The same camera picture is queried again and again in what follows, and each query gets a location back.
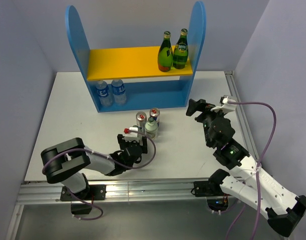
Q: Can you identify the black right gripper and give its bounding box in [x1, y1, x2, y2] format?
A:
[186, 98, 227, 147]

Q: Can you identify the clear Chang water bottle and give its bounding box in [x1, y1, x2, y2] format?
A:
[145, 117, 158, 139]

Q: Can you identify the Red Bull can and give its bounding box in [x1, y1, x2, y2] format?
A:
[136, 111, 147, 129]
[149, 107, 160, 125]

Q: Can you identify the green Perrier bottle yellow label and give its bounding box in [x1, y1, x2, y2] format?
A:
[173, 28, 188, 70]

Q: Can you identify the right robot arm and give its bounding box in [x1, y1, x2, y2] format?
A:
[186, 95, 306, 238]

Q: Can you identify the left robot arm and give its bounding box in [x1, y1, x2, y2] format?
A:
[41, 132, 148, 200]

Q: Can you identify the blue shelf yellow board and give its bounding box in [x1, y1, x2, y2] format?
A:
[65, 1, 206, 113]

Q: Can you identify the plastic water bottle blue label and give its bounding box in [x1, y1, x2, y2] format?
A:
[96, 80, 113, 107]

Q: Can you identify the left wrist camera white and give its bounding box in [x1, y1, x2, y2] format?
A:
[123, 127, 143, 142]

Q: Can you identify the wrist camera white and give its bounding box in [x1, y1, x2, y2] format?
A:
[123, 127, 143, 142]
[211, 95, 237, 114]

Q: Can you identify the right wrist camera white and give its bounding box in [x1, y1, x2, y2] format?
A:
[211, 95, 237, 114]

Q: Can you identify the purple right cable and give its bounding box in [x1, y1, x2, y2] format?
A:
[225, 99, 278, 240]

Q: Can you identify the purple cable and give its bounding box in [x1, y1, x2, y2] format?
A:
[42, 129, 157, 221]
[225, 99, 278, 240]

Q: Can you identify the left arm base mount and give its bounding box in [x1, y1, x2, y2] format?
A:
[60, 184, 106, 216]

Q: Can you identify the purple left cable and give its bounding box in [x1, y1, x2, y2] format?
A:
[42, 129, 157, 221]

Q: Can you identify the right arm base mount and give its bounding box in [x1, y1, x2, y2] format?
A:
[190, 180, 238, 213]

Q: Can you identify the aluminium frame rail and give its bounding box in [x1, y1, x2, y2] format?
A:
[6, 72, 255, 240]

